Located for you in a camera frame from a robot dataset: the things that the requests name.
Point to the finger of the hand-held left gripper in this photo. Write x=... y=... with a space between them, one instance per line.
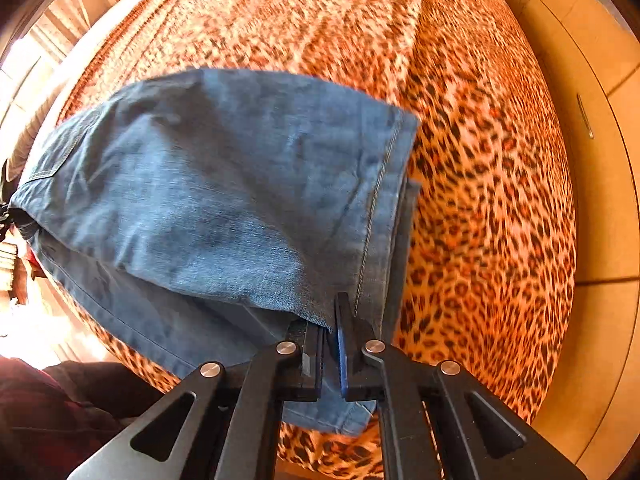
x=4 y=195

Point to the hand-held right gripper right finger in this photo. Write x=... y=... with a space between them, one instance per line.
x=342 y=360

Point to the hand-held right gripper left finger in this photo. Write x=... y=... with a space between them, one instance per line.
x=310 y=360

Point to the blue denim pants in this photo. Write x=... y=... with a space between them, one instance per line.
x=215 y=185

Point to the beige curtain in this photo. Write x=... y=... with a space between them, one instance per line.
x=65 y=20

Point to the leopard print blanket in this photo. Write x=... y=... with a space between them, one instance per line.
x=480 y=210

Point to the person's dark red clothing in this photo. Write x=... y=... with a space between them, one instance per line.
x=55 y=420

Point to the light wooden wardrobe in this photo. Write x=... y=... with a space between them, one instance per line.
x=600 y=200

